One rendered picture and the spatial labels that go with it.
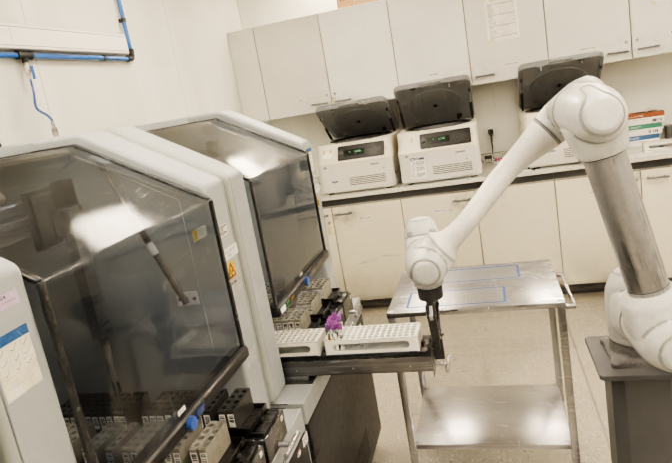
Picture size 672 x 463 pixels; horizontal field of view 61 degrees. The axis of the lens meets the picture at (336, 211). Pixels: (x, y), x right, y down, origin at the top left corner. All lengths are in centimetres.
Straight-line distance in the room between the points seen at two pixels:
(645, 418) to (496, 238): 231
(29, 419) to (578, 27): 387
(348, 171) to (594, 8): 193
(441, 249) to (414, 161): 251
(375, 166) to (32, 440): 330
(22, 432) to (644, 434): 163
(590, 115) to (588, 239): 275
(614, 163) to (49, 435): 129
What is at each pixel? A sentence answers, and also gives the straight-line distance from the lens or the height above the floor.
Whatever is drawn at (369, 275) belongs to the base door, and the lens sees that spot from 424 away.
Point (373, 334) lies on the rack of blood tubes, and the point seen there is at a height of 86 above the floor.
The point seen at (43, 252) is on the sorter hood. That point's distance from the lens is 108.
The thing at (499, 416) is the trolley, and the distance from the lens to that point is 245.
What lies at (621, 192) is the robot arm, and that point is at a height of 126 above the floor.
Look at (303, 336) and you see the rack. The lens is 189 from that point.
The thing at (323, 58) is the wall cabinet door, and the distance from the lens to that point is 435.
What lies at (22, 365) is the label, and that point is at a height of 129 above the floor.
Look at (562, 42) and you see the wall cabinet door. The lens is 424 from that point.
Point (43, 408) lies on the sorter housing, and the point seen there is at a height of 121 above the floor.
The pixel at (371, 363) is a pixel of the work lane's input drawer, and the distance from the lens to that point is 180.
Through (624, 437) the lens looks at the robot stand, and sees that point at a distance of 201.
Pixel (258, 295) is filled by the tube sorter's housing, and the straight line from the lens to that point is 172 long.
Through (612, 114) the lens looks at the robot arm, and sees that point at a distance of 144.
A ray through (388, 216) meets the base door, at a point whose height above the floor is 70.
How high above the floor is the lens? 160
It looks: 11 degrees down
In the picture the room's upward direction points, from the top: 10 degrees counter-clockwise
